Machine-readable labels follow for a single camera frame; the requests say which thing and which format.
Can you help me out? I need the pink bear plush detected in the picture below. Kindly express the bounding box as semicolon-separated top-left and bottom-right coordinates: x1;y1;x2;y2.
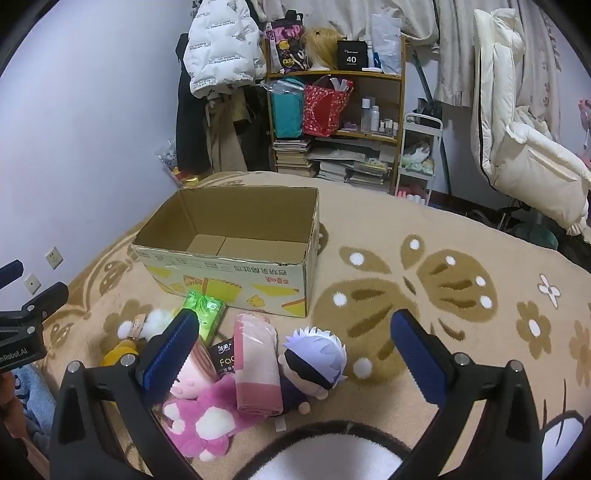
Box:
162;374;266;462

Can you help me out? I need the white pompom wooden toy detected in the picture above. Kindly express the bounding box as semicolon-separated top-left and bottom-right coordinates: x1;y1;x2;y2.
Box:
117;309;174;341

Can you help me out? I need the pink cube face plush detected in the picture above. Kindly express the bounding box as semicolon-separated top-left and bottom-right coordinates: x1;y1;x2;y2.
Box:
170;339;218;400

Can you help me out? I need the black small packet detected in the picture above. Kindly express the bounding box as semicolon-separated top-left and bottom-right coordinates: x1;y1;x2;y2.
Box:
208;338;235;377

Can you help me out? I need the green tissue pack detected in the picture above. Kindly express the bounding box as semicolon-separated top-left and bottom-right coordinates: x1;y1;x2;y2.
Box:
182;291;226;346

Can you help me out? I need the white-haired doll plush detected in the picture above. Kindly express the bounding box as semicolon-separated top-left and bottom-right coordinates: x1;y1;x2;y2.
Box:
277;327;348;415

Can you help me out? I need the beige patterned carpet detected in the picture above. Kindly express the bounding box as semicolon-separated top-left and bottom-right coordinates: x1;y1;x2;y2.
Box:
40;173;590;479

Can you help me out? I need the clear bag of toys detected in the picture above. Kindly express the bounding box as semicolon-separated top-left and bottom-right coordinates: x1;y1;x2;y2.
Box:
155;140;182;186

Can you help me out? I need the black hanging coat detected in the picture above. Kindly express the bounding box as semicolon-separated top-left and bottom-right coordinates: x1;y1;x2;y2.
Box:
175;33;211;175

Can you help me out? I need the cardboard box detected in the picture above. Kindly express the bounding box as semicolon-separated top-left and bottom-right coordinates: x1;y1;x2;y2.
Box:
132;185;320;318

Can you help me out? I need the beige trench coat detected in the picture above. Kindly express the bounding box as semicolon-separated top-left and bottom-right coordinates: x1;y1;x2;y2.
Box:
205;89;252;173

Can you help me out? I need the stack of books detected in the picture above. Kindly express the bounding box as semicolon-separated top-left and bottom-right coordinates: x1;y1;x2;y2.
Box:
273;138;317;178

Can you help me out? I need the cream duvet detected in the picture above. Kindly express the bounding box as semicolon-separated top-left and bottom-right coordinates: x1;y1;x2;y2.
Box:
471;8;590;236

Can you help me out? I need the white utility cart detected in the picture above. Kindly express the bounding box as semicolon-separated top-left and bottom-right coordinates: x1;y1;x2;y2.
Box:
394;112;443;205

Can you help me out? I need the white puffer jacket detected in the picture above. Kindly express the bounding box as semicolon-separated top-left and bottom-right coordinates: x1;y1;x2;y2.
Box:
182;0;266;98

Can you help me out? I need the pile of magazines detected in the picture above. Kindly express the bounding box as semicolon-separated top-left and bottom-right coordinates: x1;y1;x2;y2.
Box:
305;138;394;192

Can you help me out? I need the teal bag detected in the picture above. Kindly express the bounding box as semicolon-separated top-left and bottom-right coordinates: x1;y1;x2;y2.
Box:
270;77;304;139

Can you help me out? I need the red gift bag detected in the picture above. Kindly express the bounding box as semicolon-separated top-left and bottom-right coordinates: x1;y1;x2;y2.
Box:
303;75;353;138

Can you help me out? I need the wooden bookshelf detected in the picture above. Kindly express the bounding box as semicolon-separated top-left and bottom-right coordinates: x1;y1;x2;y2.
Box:
262;34;409;195

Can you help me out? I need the pink black printed bag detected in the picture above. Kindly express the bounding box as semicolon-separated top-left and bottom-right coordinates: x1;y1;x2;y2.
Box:
264;10;308;74

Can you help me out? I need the blonde wig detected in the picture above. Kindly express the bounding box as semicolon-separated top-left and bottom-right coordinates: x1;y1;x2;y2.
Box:
301;28;345;71

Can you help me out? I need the black box labelled 40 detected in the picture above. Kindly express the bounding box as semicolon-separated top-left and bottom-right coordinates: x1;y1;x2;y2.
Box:
337;40;369;71

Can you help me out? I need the floral curtain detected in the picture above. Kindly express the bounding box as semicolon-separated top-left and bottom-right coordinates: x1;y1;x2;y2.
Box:
252;0;560;119

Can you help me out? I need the white plastic bag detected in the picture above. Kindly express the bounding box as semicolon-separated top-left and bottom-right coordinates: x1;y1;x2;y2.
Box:
370;14;403;76

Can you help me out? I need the wall socket lower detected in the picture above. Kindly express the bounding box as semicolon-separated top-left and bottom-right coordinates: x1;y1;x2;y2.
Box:
24;273;41;295

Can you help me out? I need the wall socket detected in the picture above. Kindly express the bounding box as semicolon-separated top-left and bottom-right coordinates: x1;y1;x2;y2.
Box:
45;247;63;270
24;273;41;295

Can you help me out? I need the wall socket upper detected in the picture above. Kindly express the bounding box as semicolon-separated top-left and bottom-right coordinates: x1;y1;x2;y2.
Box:
45;247;63;270

